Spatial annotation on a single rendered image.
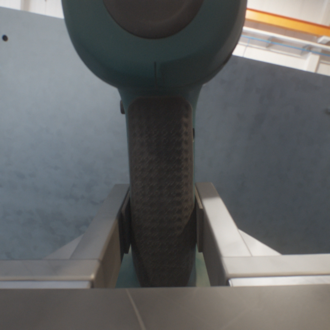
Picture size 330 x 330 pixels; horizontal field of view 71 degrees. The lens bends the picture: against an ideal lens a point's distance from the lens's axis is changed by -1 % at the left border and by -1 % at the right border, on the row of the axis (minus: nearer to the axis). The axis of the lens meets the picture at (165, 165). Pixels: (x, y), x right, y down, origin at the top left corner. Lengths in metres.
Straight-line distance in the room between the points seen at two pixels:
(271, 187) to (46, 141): 0.28
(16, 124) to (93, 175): 0.11
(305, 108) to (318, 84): 0.03
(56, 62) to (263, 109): 0.23
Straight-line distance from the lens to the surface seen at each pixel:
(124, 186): 0.15
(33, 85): 0.31
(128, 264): 0.16
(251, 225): 0.33
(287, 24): 9.43
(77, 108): 0.29
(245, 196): 0.31
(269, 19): 9.23
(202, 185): 0.15
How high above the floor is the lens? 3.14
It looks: 15 degrees down
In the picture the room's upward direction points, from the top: 11 degrees clockwise
